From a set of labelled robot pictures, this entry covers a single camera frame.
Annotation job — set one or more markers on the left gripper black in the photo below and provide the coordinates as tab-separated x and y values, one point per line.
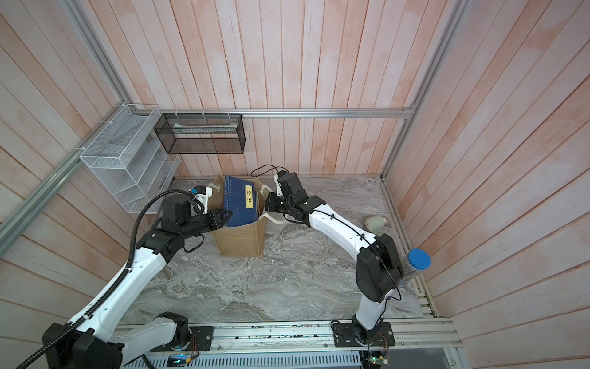
216	221

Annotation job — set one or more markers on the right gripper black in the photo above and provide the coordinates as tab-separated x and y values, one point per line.
271	206

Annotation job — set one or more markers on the small blue book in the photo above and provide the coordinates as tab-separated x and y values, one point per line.
240	198

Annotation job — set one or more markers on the brown canvas tote bag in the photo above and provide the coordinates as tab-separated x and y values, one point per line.
246	241

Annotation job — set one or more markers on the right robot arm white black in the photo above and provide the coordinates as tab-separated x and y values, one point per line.
378	265

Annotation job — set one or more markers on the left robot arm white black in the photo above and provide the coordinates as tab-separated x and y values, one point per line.
87	340

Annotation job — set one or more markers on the white tape roll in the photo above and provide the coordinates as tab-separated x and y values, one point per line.
375	224

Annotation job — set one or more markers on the clear tube blue cap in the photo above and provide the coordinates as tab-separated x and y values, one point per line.
414	263

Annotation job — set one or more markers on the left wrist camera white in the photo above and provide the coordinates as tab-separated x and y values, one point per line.
202	194

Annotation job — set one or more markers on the black mesh wall basket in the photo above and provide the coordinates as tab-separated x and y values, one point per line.
201	133

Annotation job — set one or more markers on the white wire mesh shelf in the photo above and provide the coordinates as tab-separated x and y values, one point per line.
128	159

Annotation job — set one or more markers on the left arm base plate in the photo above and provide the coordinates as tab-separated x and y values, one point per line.
199	339

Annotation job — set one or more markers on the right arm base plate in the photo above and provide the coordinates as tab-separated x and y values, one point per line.
353	334

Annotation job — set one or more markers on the aluminium frame bar back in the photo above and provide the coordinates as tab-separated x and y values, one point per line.
300	113

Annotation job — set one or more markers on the aluminium rail front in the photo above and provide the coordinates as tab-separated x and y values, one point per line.
300	336

